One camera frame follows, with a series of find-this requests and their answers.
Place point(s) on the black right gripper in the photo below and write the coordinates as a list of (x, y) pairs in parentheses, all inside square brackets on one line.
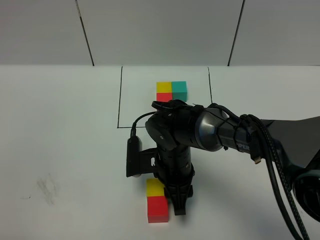
[(175, 171)]

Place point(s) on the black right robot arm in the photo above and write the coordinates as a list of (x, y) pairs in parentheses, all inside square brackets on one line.
[(293, 145)]

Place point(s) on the red template block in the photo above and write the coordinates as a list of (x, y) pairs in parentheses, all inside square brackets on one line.
[(162, 100)]

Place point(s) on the teal template block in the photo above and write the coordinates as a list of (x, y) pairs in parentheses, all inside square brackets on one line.
[(179, 90)]

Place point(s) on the yellow template block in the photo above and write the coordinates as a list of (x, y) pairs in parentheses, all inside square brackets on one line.
[(163, 87)]

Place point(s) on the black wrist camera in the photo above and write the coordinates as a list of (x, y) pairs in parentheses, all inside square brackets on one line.
[(139, 161)]

